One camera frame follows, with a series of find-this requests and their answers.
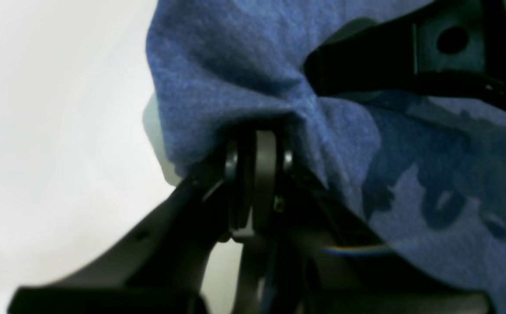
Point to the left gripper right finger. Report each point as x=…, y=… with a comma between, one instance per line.
x=329, y=262

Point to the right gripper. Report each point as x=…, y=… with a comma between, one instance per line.
x=449, y=48

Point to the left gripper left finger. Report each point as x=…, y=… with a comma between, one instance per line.
x=158, y=266

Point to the dark blue t-shirt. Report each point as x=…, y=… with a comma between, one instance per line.
x=427, y=174

